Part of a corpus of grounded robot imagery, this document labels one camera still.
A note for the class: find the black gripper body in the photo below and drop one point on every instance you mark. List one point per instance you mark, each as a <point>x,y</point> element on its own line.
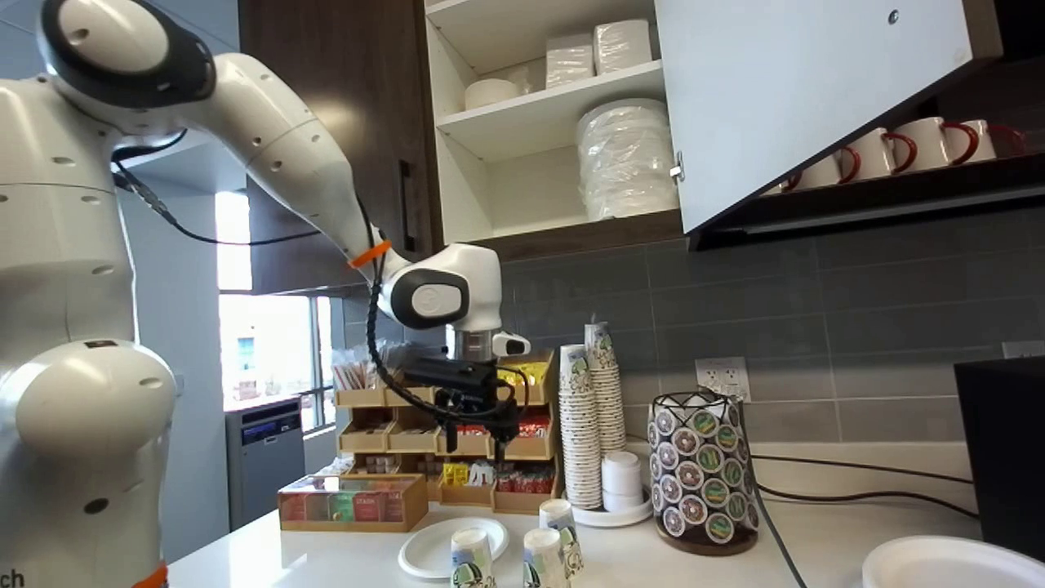
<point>477,402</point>

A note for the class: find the printed white paper cup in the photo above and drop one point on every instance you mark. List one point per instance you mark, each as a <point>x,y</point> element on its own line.
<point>564,526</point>
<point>545,556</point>
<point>475,556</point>

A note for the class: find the single white paper plate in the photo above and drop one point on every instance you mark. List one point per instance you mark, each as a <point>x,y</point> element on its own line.
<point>428,550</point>

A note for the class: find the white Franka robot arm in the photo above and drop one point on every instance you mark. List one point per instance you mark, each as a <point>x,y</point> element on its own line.
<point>85,216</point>

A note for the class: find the shorter stack of paper cups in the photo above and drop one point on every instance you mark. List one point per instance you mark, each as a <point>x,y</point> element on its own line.
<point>578,434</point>

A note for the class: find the taller stack of paper cups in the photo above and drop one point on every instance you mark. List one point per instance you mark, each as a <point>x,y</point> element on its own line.
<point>608,394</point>

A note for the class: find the white plate under cup stacks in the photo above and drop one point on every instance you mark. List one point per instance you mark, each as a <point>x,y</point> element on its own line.
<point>608,522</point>

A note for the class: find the plastic wrapped plate stack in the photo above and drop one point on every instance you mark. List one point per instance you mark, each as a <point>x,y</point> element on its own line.
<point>626,157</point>

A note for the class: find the stack of white bowls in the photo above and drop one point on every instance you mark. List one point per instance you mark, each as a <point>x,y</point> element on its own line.
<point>492,94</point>

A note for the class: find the dark wood cabinet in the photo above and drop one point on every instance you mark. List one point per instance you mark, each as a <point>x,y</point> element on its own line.
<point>327,85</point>

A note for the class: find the white cabinet door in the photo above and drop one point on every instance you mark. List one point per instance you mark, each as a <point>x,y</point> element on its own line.
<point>806,98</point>

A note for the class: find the white plate right edge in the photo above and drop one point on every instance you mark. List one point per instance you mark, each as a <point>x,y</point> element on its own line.
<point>947,565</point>

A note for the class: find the wooden condiment organizer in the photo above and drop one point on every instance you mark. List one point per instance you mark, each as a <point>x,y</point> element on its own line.
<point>369,439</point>

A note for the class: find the bundle of stir sticks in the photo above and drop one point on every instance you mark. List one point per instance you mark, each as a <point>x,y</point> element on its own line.
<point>354,372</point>

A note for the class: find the small white cup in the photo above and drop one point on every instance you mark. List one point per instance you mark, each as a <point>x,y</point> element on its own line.
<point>622,478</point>

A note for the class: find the wooden tea box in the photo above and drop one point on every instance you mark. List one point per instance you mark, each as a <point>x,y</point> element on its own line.
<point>349,506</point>

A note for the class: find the grey dishwasher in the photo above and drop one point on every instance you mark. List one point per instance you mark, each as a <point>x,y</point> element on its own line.
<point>267,469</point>

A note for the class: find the bright glass window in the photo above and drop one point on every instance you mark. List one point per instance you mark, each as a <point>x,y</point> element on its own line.
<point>273,346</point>

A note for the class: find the white napkin pack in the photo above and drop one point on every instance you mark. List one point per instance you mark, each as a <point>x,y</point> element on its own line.
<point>570,59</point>
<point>622,47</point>

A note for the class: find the black coffee machine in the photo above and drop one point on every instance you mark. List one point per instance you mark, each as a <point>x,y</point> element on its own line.
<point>1006,460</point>

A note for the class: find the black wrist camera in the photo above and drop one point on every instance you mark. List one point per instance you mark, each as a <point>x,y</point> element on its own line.
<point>446,372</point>

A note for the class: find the white wall outlet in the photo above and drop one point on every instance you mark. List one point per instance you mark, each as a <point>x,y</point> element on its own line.
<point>722,376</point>

